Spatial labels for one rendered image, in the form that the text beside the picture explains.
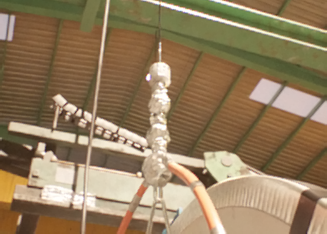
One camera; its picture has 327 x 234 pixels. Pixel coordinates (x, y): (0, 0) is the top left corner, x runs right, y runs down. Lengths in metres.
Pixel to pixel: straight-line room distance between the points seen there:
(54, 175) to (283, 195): 1.14
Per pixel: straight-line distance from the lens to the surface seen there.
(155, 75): 0.84
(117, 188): 1.68
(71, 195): 1.62
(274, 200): 0.62
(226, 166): 1.86
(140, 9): 3.56
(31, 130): 1.77
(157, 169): 0.71
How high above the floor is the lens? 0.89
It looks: 41 degrees up
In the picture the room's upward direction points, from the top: straight up
